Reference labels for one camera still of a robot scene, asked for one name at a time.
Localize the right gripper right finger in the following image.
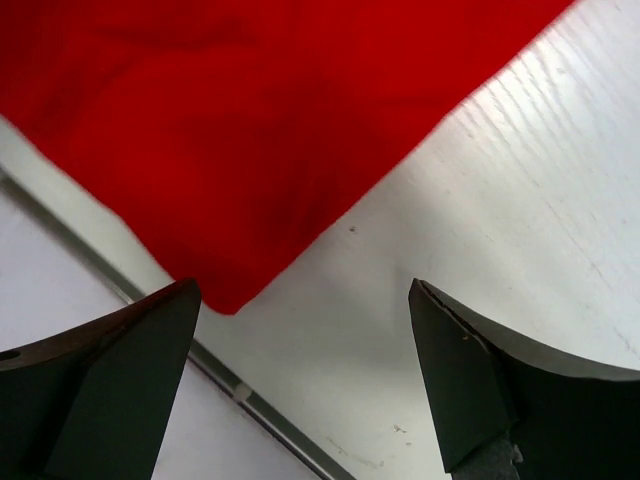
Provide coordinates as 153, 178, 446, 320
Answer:
409, 280, 639, 479

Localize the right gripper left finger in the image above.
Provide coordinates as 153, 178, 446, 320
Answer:
1, 279, 201, 480

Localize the red t shirt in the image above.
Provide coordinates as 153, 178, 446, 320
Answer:
1, 1, 567, 314

